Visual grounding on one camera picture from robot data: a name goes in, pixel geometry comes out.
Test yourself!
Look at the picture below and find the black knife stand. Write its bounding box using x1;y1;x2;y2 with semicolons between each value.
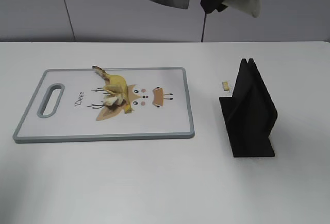
219;58;278;158

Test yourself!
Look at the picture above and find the small banana slice on table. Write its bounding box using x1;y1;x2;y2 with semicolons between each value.
222;81;230;91

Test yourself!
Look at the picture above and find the white deer cutting board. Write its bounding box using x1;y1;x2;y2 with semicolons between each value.
13;67;194;143

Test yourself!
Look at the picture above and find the small yellow banana piece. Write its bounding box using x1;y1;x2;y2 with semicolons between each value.
124;104;132;114

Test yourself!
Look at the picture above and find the yellow banana with stem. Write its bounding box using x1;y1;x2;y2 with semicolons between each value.
92;66;130;107

